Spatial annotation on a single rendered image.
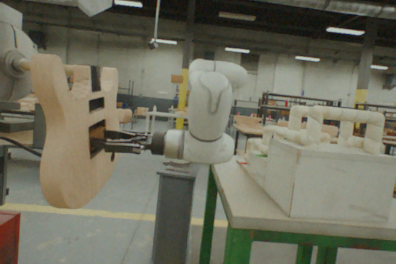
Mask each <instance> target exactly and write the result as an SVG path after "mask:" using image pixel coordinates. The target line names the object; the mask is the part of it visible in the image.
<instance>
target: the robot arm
mask: <svg viewBox="0 0 396 264"><path fill-rule="evenodd" d="M247 76H248V75H247V72H246V70H245V69H244V68H242V67H241V66H239V65H237V64H234V63H230V62H223V61H208V60H202V59H198V60H195V61H193V62H192V64H191V65H190V68H189V81H190V84H191V86H192V90H191V92H190V95H189V103H188V114H189V118H188V120H189V129H188V131H179V130H168V132H167V133H166V132H165V131H154V133H153V135H151V132H150V131H136V130H126V129H122V131H121V130H120V131H117V130H104V138H98V137H91V148H98V149H104V152H105V153H132V154H138V155H139V154H141V151H142V150H150V151H151V154H152V155H157V156H163V155H165V158H167V159H170V161H163V165H165V166H167V167H166V168H165V170H171V171H179V172H183V173H190V169H191V167H193V164H191V163H190V162H192V163H197V164H222V163H226V162H228V161H230V160H231V158H232V156H233V152H234V147H235V145H234V141H233V139H232V138H231V137H230V136H228V135H227V134H225V133H224V129H225V127H226V124H227V121H228V118H229V114H230V109H231V106H232V94H233V93H234V92H235V91H236V90H237V88H242V87H243V86H244V85H245V84H246V81H247ZM108 139H111V140H108ZM133 142H134V143H133Z"/></svg>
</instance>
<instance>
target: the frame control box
mask: <svg viewBox="0 0 396 264"><path fill-rule="evenodd" d="M46 136H47V123H46V119H45V114H44V111H43V109H42V107H41V105H40V103H35V113H34V132H33V143H32V148H35V149H44V146H45V141H46ZM0 139H1V140H5V141H8V142H10V143H12V144H14V145H16V146H18V147H20V148H22V149H24V150H26V151H28V152H30V153H32V154H34V155H36V156H38V157H40V158H41V157H42V154H41V153H39V152H37V151H35V150H33V149H31V148H29V147H28V146H26V145H24V144H22V143H20V142H18V141H16V140H14V139H11V138H9V137H6V136H0Z"/></svg>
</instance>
